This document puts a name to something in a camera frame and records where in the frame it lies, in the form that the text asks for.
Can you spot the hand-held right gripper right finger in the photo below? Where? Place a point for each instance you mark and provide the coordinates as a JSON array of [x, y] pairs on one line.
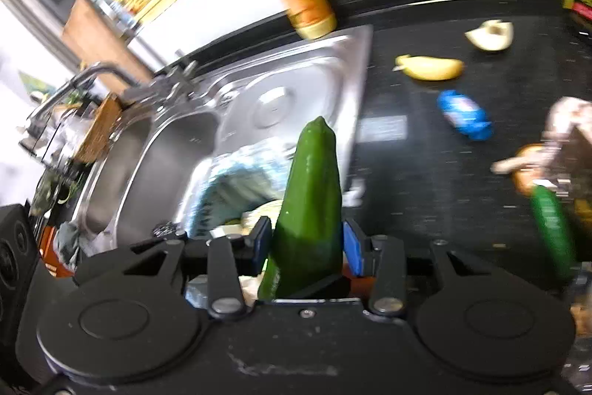
[[351, 251]]

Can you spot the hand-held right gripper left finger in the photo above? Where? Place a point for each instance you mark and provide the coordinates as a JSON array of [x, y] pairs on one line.
[[261, 240]]

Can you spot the green pepper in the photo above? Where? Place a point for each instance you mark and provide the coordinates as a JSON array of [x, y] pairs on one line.
[[307, 214]]

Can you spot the blue candy wrapper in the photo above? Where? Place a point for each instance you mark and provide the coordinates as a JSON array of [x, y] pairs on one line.
[[465, 115]]

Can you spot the chrome kitchen faucet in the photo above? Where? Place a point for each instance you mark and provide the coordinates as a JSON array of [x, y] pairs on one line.
[[92, 75]]

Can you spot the clear bottle blue label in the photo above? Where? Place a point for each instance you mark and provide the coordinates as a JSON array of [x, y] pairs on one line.
[[115, 8]]

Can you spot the blue bin with clear liner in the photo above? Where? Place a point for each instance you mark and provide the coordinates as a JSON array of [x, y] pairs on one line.
[[231, 191]]

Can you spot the brown woven basket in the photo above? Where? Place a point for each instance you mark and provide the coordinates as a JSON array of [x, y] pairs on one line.
[[99, 129]]

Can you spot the orange fruit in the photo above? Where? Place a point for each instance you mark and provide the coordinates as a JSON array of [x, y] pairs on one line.
[[525, 182]]

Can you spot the yellow fruit peel wedge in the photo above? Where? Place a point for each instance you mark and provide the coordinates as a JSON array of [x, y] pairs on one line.
[[432, 69]]

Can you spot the slim green vegetable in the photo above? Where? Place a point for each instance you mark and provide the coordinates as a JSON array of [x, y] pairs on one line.
[[552, 233]]

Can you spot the pale fruit piece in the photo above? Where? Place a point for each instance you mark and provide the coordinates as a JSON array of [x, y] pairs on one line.
[[490, 36]]

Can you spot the stainless steel sink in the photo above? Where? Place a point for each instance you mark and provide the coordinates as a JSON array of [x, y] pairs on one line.
[[259, 99]]

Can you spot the wooden cutting board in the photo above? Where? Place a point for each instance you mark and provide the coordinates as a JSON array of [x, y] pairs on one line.
[[101, 43]]

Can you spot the grey cloth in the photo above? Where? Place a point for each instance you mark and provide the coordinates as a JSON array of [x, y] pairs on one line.
[[71, 242]]

